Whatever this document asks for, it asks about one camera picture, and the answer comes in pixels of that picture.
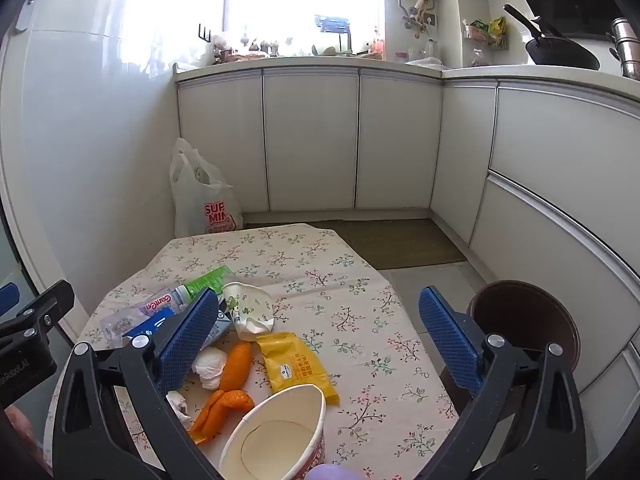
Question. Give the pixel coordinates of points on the black wok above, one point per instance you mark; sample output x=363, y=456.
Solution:
x=560, y=52

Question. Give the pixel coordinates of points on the white plastic shopping bag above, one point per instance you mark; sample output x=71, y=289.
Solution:
x=210, y=210

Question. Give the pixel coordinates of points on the white kitchen countertop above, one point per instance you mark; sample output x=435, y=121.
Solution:
x=325, y=61

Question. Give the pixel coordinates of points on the orange bottle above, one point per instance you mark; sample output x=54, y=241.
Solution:
x=378, y=45

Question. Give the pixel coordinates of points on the green wrapper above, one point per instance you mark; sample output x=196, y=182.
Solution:
x=212, y=277

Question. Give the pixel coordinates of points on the orange peel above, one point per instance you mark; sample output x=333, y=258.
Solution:
x=235, y=365
x=220, y=410

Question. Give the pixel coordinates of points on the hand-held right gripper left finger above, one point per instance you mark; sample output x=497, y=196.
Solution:
x=190, y=335

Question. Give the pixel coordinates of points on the dark brown floor mat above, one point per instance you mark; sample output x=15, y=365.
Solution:
x=405, y=245

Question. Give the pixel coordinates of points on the white kitchen base cabinet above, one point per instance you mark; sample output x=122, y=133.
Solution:
x=560, y=185
x=310, y=140

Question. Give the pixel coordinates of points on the blue rack on black stand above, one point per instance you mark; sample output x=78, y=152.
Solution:
x=334, y=25

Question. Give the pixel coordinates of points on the small brown pot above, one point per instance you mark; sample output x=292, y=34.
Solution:
x=227, y=55

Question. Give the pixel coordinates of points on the light brown floor mat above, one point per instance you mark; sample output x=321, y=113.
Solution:
x=295, y=224

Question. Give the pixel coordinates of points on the bright window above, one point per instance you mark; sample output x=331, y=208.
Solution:
x=280, y=0

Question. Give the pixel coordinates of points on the crumpled white tissue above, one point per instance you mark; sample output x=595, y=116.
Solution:
x=177, y=405
x=210, y=367

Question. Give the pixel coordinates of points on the clear jar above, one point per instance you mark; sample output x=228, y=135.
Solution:
x=433, y=50

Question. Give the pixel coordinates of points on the flat yellow snack packet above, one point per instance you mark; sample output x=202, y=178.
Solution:
x=295, y=365

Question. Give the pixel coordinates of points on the stainless steel pot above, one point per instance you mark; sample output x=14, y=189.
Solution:
x=627, y=50

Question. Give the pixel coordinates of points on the water heater pipes and valves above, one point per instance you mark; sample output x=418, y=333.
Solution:
x=417, y=12

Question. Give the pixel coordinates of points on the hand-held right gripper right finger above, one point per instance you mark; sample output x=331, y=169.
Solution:
x=450, y=335

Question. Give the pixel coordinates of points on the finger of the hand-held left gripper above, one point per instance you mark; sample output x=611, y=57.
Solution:
x=45, y=310
x=7, y=297

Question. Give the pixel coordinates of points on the floral tablecloth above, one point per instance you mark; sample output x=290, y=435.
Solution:
x=320, y=270

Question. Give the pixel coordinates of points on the green snack packet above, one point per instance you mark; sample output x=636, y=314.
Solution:
x=480, y=30

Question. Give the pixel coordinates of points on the light blue drink carton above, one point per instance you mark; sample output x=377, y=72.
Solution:
x=221, y=327

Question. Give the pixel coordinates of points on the crinkled yellow bag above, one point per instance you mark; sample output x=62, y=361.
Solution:
x=499, y=26

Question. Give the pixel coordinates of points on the purple round object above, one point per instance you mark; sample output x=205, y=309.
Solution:
x=330, y=474

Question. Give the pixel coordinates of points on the clear plastic bottle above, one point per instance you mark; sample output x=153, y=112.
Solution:
x=150, y=305

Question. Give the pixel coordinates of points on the red instant noodle cup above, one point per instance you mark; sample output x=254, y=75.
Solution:
x=280, y=425

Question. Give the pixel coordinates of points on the brown round waste bin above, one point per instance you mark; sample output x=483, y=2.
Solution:
x=525, y=315

